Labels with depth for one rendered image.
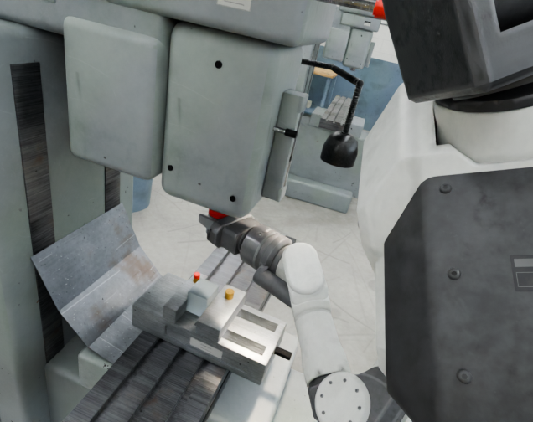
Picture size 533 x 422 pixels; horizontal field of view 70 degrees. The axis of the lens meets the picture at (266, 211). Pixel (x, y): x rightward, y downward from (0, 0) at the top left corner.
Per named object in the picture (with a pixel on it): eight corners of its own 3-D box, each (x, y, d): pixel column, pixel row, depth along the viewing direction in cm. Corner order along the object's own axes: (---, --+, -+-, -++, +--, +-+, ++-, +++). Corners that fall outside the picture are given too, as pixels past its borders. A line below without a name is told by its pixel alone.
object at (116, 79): (207, 151, 93) (222, 35, 81) (149, 185, 72) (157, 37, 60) (140, 130, 97) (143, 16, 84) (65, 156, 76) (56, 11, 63)
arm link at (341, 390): (401, 482, 53) (486, 347, 56) (369, 476, 44) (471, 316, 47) (339, 421, 61) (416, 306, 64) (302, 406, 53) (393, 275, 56)
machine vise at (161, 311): (282, 342, 99) (291, 310, 94) (260, 386, 87) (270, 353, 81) (166, 290, 107) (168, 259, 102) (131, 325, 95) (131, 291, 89)
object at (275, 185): (285, 195, 79) (309, 94, 69) (279, 203, 76) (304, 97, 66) (266, 189, 80) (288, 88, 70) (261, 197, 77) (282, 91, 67)
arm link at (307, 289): (313, 238, 71) (333, 301, 62) (313, 265, 78) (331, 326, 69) (278, 244, 71) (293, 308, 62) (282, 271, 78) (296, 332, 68)
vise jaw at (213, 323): (244, 304, 99) (246, 291, 97) (217, 343, 86) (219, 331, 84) (224, 295, 100) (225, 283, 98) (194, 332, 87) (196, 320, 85)
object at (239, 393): (292, 362, 119) (302, 335, 114) (254, 472, 89) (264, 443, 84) (152, 304, 129) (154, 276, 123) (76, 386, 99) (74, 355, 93)
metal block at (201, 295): (215, 303, 96) (219, 285, 93) (204, 318, 91) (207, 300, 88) (198, 295, 97) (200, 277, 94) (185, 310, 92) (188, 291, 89)
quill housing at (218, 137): (276, 188, 89) (309, 41, 74) (243, 227, 71) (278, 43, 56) (202, 164, 93) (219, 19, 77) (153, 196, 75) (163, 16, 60)
